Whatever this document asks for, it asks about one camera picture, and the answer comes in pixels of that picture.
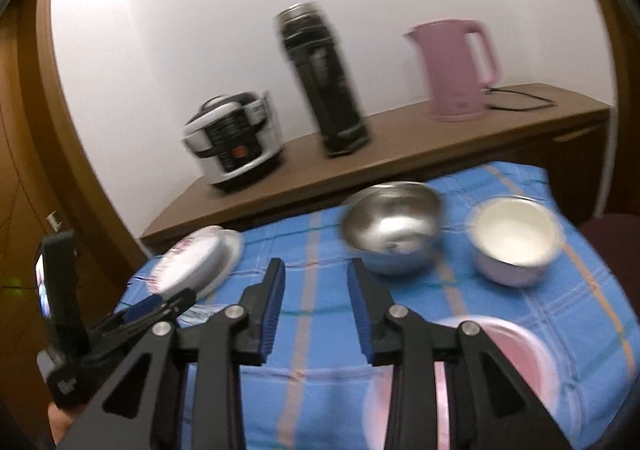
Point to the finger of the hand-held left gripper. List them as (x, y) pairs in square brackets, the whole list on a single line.
[(125, 332), (145, 306)]

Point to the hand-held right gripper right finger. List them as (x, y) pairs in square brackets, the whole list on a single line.
[(360, 315)]

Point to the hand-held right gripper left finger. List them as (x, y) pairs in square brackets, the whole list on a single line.
[(272, 315)]

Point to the pink floral rim deep plate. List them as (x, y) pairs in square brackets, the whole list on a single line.
[(185, 260)]

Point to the grey round plate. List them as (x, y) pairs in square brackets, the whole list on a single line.
[(230, 255)]

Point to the stainless steel bowl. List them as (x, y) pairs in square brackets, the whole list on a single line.
[(390, 230)]

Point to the white enamel bowl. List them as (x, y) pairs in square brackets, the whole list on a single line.
[(510, 235)]

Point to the person's left hand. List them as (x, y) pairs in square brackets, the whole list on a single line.
[(60, 422)]

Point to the blue plaid tablecloth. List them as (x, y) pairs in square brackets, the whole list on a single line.
[(320, 280)]

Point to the brown wooden door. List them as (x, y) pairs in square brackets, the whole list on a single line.
[(20, 180)]

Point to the white black rice cooker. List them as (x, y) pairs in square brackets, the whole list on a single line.
[(225, 145)]

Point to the brown wooden cabinet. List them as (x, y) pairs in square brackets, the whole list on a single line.
[(400, 130)]

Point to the black thermos flask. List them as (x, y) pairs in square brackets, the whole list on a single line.
[(325, 80)]

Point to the pink electric kettle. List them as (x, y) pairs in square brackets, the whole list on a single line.
[(445, 75)]

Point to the wooden door frame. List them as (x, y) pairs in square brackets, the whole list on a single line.
[(75, 155)]

